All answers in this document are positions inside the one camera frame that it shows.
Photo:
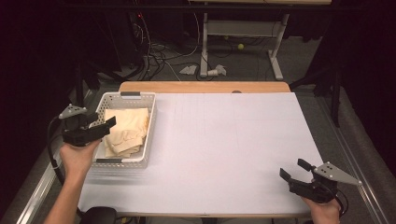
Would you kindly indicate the white table mat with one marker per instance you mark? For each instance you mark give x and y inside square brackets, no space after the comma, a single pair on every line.
[233,149]

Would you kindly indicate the person's left hand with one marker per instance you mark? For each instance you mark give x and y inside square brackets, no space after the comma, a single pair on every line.
[76,160]

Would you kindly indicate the black rounded object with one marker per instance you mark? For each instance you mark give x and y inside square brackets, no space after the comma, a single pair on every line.
[99,215]

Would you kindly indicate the crumpled white paper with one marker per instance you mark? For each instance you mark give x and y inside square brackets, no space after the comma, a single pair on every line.
[188,70]
[221,69]

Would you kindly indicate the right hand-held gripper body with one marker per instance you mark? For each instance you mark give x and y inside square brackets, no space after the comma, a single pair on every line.
[320,189]

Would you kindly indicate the wooden table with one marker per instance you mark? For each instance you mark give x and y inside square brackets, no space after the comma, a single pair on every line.
[202,86]

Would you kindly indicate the white paper cup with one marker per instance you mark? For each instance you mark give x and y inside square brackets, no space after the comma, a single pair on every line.
[213,73]

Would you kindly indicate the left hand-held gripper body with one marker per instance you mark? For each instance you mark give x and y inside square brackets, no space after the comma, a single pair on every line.
[79,133]

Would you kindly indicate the yellow ball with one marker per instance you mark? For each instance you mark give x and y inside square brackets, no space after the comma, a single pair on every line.
[240,46]

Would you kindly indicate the cream cloth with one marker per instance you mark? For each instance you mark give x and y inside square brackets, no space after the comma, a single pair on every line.
[129,132]

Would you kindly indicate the white perforated plastic basket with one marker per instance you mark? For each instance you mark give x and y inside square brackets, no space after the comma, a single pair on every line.
[151,124]

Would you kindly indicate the white metal desk frame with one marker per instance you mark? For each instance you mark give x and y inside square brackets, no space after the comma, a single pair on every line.
[243,28]

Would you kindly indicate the person's right hand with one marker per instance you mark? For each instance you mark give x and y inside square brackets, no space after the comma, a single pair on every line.
[325,213]

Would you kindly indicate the aluminium rail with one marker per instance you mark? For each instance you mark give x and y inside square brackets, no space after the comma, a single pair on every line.
[37,193]
[355,161]

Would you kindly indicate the black metal stand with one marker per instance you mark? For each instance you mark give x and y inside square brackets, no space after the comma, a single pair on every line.
[78,90]
[334,99]

